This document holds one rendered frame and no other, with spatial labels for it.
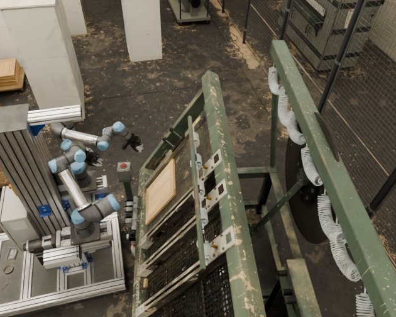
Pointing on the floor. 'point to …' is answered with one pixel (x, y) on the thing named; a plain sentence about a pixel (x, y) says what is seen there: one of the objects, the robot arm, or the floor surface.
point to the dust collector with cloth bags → (190, 11)
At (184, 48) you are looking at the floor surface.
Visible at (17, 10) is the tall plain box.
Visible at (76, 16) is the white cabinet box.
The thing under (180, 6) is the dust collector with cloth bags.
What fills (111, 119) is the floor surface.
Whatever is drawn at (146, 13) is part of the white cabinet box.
